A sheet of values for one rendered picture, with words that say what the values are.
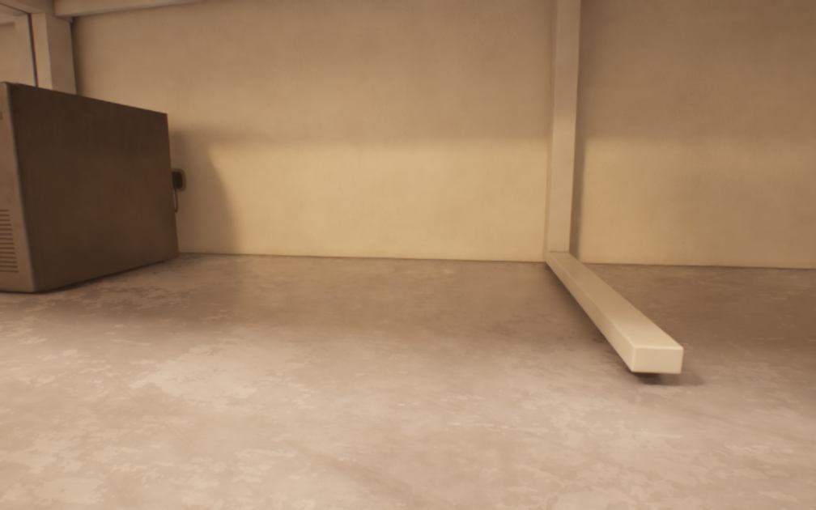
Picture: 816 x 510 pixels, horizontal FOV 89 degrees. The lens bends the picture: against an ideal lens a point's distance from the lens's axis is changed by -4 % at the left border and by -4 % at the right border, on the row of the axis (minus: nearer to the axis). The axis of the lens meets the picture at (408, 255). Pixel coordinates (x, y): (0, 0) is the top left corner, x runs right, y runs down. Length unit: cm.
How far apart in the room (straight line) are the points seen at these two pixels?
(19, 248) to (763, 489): 112
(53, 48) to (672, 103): 168
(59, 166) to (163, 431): 76
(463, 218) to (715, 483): 91
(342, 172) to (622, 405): 96
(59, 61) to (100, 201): 60
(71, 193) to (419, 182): 79
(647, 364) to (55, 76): 160
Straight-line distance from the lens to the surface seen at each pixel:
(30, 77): 169
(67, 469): 44
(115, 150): 122
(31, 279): 108
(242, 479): 37
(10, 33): 195
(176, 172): 148
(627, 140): 123
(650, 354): 52
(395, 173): 119
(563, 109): 109
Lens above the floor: 21
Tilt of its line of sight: 10 degrees down
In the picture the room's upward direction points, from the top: straight up
